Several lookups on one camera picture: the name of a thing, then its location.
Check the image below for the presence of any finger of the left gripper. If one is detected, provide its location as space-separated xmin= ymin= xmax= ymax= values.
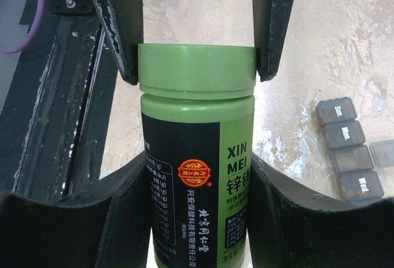
xmin=92 ymin=0 xmax=143 ymax=85
xmin=252 ymin=0 xmax=294 ymax=82

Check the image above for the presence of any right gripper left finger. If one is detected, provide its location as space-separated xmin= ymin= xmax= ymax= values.
xmin=1 ymin=154 xmax=151 ymax=267

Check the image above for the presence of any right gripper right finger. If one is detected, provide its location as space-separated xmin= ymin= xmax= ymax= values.
xmin=248 ymin=154 xmax=393 ymax=267

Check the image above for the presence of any green lidded pill bottle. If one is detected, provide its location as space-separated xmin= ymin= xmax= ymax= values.
xmin=138 ymin=44 xmax=257 ymax=267

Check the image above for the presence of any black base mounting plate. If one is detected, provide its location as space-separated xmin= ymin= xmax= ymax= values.
xmin=1 ymin=0 xmax=118 ymax=202

